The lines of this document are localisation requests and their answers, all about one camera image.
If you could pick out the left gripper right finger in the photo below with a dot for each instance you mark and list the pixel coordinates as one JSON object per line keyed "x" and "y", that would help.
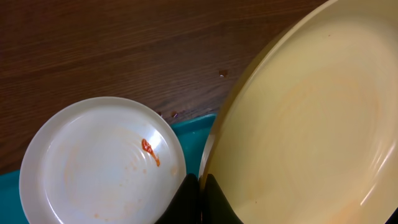
{"x": 215, "y": 207}

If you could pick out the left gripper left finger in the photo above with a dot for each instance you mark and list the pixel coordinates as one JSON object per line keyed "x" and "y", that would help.
{"x": 183, "y": 209}

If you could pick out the yellow plate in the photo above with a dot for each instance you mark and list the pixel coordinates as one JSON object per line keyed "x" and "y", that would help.
{"x": 309, "y": 133}

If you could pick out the teal plastic tray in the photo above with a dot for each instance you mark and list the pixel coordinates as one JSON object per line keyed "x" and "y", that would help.
{"x": 192, "y": 135}

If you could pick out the white plate top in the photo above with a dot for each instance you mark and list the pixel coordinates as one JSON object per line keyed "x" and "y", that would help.
{"x": 101, "y": 160}

